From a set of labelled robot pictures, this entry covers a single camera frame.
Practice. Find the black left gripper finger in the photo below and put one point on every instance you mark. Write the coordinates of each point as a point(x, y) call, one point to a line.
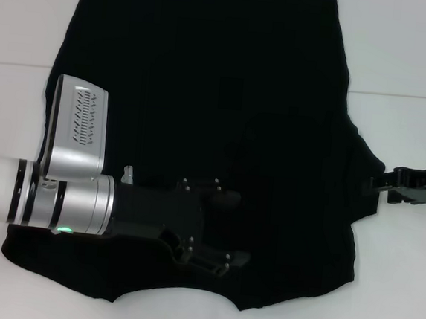
point(212, 258)
point(224, 199)

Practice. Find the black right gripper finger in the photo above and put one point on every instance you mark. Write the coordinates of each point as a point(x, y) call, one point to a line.
point(378, 191)
point(384, 181)

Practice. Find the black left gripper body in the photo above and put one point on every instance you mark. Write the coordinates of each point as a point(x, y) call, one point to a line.
point(149, 210)

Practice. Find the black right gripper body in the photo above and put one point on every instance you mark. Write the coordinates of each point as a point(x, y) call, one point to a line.
point(423, 187)

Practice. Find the black t-shirt with FREE print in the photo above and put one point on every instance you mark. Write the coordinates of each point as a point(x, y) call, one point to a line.
point(205, 73)

